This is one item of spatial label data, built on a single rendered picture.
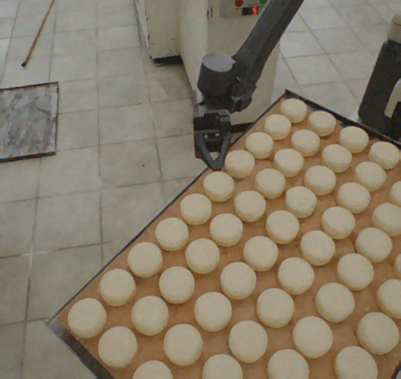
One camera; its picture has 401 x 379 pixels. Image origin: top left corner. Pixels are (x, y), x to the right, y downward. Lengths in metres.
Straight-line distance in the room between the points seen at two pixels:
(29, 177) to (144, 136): 0.61
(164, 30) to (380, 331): 2.18
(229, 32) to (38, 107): 1.24
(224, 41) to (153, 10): 0.75
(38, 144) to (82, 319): 1.76
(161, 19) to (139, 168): 0.91
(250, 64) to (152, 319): 0.52
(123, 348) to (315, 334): 0.25
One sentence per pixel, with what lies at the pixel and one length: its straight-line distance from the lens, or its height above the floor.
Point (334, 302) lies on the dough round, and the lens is 0.59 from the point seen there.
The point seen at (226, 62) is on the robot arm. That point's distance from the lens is 0.78.
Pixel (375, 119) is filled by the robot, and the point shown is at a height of 0.34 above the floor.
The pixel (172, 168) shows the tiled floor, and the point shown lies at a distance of 2.03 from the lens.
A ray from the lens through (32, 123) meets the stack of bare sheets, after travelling 2.42.
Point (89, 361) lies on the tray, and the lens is 0.59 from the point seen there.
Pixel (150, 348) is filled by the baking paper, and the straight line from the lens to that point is 0.58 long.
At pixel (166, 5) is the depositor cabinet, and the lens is 2.46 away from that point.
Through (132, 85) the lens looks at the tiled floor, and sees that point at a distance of 2.55.
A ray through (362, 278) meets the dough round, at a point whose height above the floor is 1.00.
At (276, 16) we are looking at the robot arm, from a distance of 0.84.
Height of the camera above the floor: 1.51
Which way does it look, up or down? 51 degrees down
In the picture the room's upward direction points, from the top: straight up
